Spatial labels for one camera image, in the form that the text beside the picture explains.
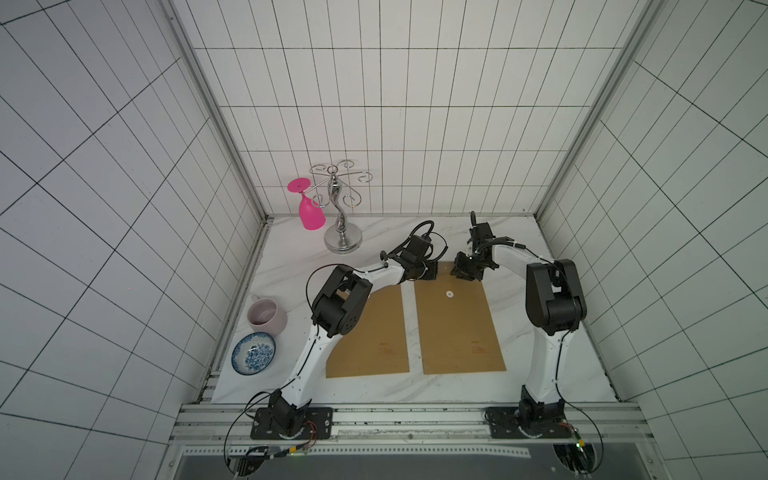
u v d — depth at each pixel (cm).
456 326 90
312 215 98
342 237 111
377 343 85
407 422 74
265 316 90
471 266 88
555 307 55
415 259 83
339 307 60
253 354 83
